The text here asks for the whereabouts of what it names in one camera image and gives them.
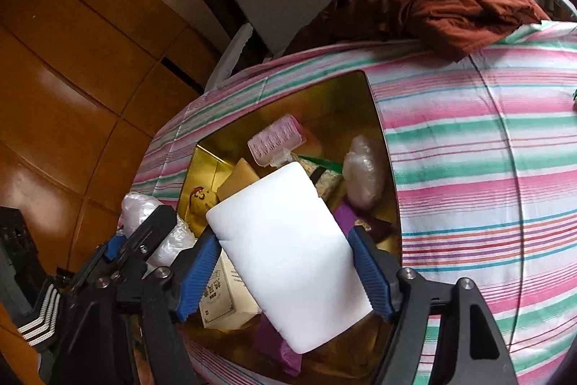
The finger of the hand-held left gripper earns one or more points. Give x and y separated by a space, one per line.
151 227
115 245

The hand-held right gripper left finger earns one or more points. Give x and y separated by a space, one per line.
198 276

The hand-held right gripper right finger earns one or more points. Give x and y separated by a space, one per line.
369 272

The cream paper box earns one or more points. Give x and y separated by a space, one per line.
223 299

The yellow knitted toy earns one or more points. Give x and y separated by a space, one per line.
200 202

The dark purple packet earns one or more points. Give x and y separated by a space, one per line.
345 216

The white foam block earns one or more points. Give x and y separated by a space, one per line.
288 254

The green snack bar packet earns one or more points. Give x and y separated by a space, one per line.
327 184

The yellow sponge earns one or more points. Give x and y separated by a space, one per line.
239 182

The gold tin box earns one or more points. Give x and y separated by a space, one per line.
315 110

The striped cloth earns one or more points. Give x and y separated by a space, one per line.
473 164

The wooden wardrobe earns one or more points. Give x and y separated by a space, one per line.
67 74

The maroon cloth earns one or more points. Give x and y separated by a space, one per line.
428 15

